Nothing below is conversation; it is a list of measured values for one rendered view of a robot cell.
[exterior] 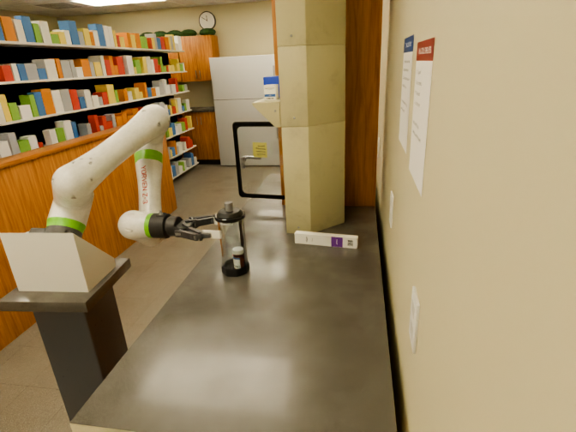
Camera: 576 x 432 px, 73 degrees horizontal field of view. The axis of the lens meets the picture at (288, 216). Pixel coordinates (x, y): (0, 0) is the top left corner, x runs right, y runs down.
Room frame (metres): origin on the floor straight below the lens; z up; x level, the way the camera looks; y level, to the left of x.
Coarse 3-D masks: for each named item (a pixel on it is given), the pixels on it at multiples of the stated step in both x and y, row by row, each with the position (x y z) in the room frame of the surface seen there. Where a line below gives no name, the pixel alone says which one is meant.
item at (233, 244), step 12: (216, 216) 1.26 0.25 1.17; (240, 216) 1.25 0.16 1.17; (228, 228) 1.24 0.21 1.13; (240, 228) 1.25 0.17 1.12; (228, 240) 1.24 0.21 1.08; (240, 240) 1.25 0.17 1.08; (228, 252) 1.24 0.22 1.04; (240, 252) 1.25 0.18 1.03; (228, 264) 1.24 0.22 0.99; (240, 264) 1.24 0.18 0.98
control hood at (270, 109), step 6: (258, 102) 1.62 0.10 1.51; (264, 102) 1.62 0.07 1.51; (270, 102) 1.61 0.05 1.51; (276, 102) 1.61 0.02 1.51; (258, 108) 1.62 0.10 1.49; (264, 108) 1.61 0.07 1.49; (270, 108) 1.61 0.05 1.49; (276, 108) 1.60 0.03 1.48; (264, 114) 1.61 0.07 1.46; (270, 114) 1.61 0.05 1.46; (276, 114) 1.60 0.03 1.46; (270, 120) 1.61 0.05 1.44; (276, 120) 1.60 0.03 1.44; (276, 126) 1.60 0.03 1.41
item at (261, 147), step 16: (240, 128) 1.99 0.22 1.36; (256, 128) 1.96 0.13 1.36; (272, 128) 1.93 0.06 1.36; (240, 144) 1.99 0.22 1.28; (256, 144) 1.96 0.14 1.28; (272, 144) 1.94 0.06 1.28; (256, 160) 1.96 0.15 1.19; (272, 160) 1.94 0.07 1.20; (256, 176) 1.96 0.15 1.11; (272, 176) 1.94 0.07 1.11; (256, 192) 1.97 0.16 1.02; (272, 192) 1.94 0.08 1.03
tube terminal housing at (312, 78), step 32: (288, 64) 1.59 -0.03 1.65; (320, 64) 1.62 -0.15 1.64; (288, 96) 1.59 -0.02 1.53; (320, 96) 1.62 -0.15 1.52; (288, 128) 1.59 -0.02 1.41; (320, 128) 1.61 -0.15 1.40; (288, 160) 1.60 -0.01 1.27; (320, 160) 1.61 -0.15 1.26; (288, 192) 1.60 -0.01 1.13; (320, 192) 1.61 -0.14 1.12; (288, 224) 1.60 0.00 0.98; (320, 224) 1.61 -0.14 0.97
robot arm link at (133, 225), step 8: (128, 216) 1.32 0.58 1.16; (136, 216) 1.32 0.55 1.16; (144, 216) 1.32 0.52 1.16; (120, 224) 1.31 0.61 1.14; (128, 224) 1.30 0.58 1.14; (136, 224) 1.30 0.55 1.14; (144, 224) 1.30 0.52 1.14; (120, 232) 1.32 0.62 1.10; (128, 232) 1.30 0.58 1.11; (136, 232) 1.30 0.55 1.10; (144, 232) 1.30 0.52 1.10; (136, 240) 1.34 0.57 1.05; (144, 240) 1.36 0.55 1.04
